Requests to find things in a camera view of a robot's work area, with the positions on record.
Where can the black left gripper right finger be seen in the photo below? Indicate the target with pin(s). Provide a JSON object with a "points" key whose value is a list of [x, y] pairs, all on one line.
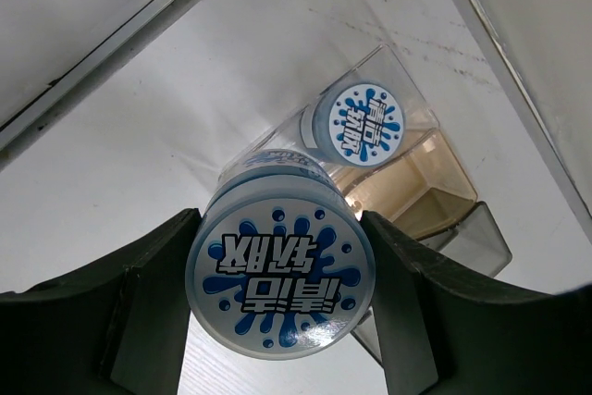
{"points": [[445, 329]]}

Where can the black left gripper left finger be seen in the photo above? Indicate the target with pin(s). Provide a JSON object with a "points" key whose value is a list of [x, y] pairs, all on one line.
{"points": [[117, 325]]}

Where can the smoky grey plastic container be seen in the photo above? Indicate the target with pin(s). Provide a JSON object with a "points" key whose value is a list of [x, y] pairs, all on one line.
{"points": [[475, 242]]}

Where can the amber plastic container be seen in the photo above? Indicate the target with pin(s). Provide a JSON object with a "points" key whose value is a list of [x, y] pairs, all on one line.
{"points": [[422, 192]]}

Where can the clear plastic container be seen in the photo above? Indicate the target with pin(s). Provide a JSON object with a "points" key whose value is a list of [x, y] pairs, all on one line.
{"points": [[381, 66]]}

